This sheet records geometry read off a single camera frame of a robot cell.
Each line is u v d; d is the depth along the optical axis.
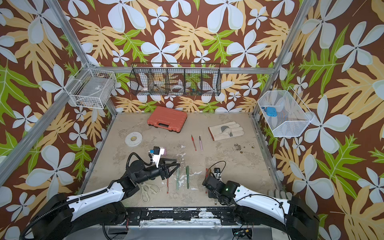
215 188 0.63
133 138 1.05
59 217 0.41
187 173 0.88
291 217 0.42
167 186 0.84
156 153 0.66
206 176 0.90
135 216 0.74
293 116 0.78
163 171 0.65
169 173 0.67
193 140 1.05
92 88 0.86
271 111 0.86
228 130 1.09
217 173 0.74
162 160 0.70
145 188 0.82
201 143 1.01
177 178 0.86
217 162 0.66
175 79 0.98
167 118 1.11
